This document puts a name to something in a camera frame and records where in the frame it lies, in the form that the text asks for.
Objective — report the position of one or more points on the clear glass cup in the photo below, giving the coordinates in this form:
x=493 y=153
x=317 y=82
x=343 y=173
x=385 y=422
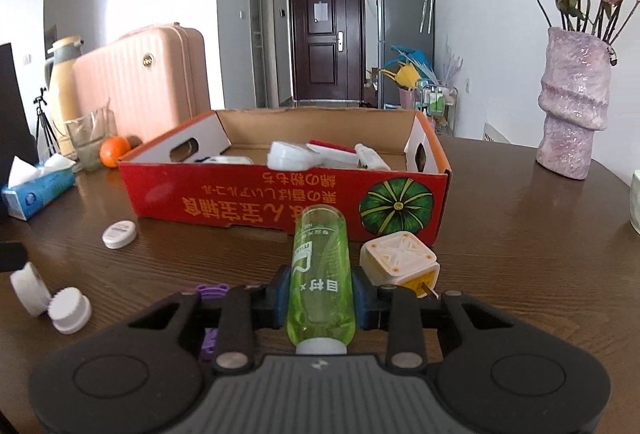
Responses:
x=92 y=141

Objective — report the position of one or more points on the white yellow plug adapter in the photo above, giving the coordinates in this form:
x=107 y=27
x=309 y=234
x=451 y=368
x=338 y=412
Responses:
x=395 y=259

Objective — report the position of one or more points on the small white spray bottle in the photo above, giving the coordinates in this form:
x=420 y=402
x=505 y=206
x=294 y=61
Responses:
x=372 y=158

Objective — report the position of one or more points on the black tripod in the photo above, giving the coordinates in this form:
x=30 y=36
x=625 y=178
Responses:
x=45 y=128

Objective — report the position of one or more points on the yellow grey thermos jug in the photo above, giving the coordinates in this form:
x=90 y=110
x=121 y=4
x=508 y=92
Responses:
x=62 y=83

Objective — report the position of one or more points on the pink ceramic vase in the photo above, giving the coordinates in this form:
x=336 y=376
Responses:
x=575 y=113

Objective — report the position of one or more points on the blue plastic bag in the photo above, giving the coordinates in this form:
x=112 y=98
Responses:
x=417 y=58

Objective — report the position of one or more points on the grey refrigerator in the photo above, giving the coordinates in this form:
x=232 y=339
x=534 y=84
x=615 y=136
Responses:
x=402 y=18

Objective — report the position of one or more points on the clear white pill container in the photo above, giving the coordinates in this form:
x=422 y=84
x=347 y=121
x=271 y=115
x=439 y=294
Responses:
x=227 y=160

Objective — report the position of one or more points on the yellow bag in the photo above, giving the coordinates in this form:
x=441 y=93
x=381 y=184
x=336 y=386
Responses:
x=402 y=76

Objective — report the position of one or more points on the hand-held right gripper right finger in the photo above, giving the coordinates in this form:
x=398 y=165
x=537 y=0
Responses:
x=362 y=299

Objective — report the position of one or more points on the purple bottle cap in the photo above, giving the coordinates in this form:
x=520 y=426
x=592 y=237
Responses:
x=212 y=290

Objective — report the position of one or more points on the small trolley with bottles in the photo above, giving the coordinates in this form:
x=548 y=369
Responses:
x=437 y=106

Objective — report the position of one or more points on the pink bucket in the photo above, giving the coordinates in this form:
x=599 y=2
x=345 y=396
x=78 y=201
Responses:
x=406 y=98

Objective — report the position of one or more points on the orange tangerine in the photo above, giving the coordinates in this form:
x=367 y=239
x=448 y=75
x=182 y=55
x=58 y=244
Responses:
x=114 y=151

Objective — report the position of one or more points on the red cardboard box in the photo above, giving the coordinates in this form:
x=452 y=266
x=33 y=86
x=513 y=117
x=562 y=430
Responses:
x=225 y=199

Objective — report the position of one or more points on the dark brown entrance door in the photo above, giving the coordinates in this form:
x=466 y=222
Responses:
x=325 y=43

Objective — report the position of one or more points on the white ribbed cap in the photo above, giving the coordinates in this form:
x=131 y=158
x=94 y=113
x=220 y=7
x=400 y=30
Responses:
x=70 y=311

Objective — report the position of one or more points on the white ceramic cup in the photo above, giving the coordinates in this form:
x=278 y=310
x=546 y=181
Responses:
x=635 y=204

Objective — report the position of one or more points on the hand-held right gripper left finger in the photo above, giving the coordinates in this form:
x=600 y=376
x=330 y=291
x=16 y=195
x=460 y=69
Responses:
x=281 y=299

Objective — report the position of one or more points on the blue tissue pack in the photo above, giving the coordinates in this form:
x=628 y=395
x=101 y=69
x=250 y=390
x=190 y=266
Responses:
x=42 y=191

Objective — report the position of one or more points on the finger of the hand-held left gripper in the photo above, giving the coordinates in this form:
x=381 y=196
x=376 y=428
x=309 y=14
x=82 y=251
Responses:
x=12 y=256

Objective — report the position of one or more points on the pale decorative twigs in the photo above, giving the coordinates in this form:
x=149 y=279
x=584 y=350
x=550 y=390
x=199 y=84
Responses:
x=451 y=63

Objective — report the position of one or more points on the white round lid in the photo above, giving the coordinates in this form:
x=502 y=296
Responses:
x=120 y=234

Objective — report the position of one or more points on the grey interior door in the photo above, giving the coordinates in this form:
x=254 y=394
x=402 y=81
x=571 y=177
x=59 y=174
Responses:
x=262 y=38

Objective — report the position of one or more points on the red and white lint brush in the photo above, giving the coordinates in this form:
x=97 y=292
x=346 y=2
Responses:
x=330 y=156

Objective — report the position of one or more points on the pink suitcase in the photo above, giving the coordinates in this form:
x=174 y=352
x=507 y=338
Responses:
x=145 y=83

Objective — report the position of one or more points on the green spray bottle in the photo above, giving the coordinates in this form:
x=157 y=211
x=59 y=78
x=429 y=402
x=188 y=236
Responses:
x=320 y=284

